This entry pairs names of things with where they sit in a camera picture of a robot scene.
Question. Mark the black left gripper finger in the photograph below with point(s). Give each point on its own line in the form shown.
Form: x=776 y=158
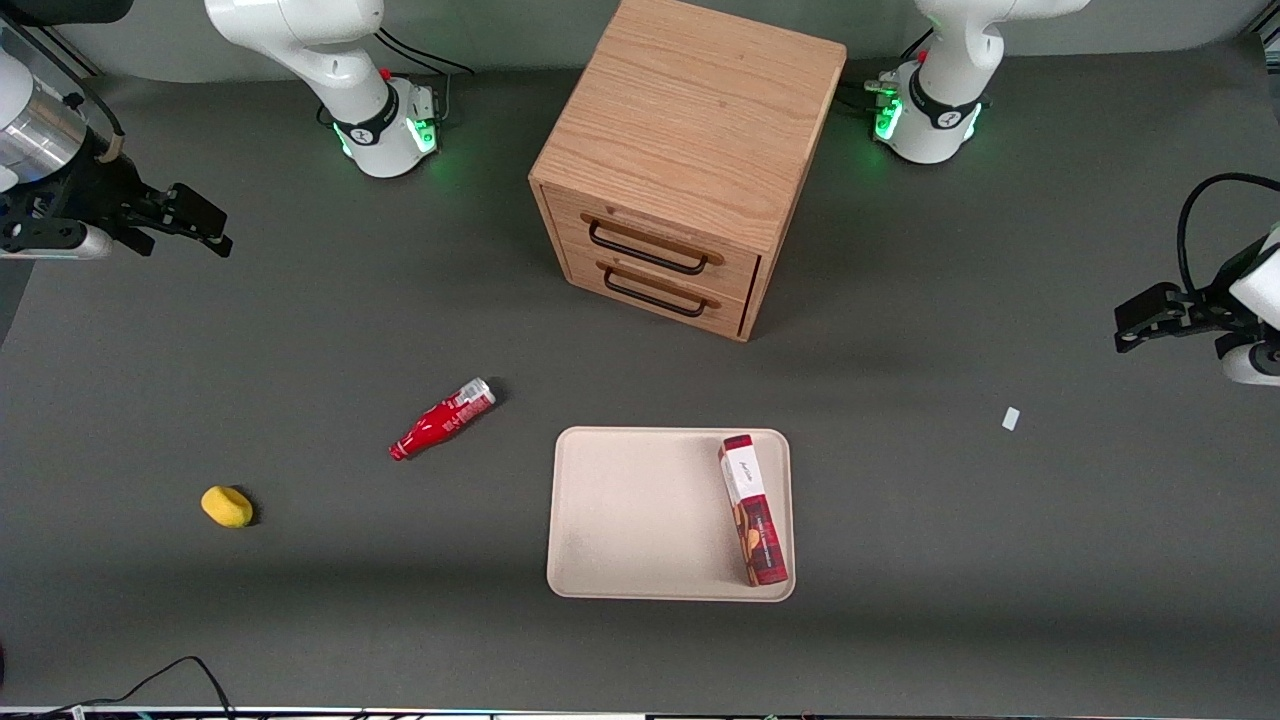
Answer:
x=1150 y=338
x=1148 y=302

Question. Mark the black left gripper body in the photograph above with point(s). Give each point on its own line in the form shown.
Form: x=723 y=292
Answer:
x=1207 y=297

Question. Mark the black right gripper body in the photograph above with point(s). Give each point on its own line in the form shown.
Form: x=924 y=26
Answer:
x=103 y=187

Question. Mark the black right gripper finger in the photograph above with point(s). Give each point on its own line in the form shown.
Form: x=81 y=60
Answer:
x=219 y=245
x=200 y=208

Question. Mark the red ketchup bottle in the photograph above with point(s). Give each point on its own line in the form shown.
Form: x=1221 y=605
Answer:
x=440 y=421

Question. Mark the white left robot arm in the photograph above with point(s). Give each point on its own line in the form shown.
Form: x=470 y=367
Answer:
x=945 y=100

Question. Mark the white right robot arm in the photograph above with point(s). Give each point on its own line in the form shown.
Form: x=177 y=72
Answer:
x=335 y=60

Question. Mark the beige plastic tray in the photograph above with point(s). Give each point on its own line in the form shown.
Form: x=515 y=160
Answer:
x=640 y=515

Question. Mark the small white paper scrap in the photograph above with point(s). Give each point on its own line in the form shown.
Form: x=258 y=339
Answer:
x=1011 y=418

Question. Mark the yellow lemon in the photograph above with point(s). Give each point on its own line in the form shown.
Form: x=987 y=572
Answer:
x=227 y=506

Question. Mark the red white cookie box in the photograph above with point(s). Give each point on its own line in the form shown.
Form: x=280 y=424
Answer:
x=752 y=510

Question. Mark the wooden two-drawer cabinet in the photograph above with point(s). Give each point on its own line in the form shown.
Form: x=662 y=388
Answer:
x=690 y=110

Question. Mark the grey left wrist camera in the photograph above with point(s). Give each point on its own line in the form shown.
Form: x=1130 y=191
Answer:
x=1252 y=362

